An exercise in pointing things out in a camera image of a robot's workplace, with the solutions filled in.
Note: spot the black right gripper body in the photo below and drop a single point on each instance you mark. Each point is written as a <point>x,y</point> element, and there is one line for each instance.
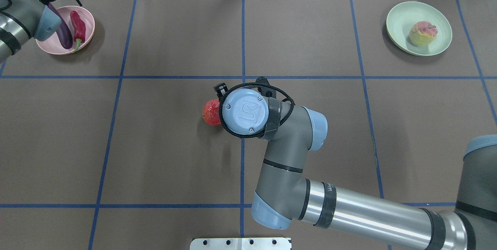
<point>221,88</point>

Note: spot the red chili pepper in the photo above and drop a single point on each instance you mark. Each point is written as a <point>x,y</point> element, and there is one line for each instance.
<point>79,29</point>

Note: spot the purple eggplant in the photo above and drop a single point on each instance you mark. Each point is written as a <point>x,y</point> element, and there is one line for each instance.
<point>63,33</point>

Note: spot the peach fruit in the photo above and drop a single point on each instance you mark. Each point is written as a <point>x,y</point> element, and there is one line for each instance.
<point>423,33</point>

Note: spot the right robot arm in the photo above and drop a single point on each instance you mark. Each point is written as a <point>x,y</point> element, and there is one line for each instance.
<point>401,139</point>

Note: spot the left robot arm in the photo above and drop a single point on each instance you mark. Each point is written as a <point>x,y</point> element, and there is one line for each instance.
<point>22,20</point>

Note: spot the pink plate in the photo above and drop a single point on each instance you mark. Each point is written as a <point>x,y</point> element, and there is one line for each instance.
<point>53,45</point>

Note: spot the green plate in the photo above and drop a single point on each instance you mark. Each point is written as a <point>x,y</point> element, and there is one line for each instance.
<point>403,16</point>

